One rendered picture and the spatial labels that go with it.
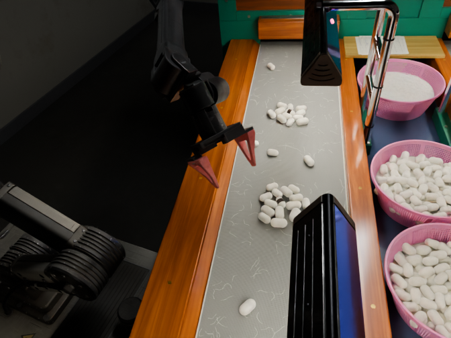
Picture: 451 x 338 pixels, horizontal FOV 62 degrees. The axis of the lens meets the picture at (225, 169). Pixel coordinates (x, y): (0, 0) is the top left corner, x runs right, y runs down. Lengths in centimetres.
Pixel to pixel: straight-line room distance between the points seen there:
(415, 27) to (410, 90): 32
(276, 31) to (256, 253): 94
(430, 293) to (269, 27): 107
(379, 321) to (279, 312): 18
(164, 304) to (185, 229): 18
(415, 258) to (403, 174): 25
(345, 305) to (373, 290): 40
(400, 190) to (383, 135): 30
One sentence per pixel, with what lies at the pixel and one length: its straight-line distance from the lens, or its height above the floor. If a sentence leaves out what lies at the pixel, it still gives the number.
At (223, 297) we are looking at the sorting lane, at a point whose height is 74.
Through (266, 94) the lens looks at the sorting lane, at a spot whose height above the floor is 74.
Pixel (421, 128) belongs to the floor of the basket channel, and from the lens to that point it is 134.
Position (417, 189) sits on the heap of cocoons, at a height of 72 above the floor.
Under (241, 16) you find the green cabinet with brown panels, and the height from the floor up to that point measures 86.
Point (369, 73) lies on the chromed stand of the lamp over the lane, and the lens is 122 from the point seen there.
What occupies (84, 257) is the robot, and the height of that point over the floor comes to 79.
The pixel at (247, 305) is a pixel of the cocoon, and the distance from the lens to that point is 78.
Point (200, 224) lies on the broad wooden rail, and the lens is 89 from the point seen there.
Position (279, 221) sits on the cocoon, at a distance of 89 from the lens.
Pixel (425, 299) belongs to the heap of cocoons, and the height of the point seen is 74.
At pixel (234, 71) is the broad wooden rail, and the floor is 77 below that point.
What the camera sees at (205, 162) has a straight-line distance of 72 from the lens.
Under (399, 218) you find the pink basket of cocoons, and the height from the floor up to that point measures 70.
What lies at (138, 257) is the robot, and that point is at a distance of 123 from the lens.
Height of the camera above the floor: 147
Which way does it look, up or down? 44 degrees down
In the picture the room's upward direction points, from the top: 7 degrees counter-clockwise
